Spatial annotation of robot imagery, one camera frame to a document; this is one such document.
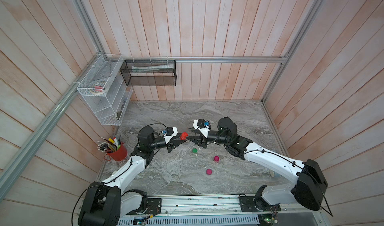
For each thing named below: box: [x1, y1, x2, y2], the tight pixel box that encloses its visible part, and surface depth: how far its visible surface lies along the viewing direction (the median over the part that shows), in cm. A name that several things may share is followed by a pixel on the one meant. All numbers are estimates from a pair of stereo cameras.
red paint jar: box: [180, 132, 189, 140], surface depth 72 cm
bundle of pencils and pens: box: [97, 135, 121, 153], surface depth 82 cm
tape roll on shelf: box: [90, 82, 105, 95], surface depth 75 cm
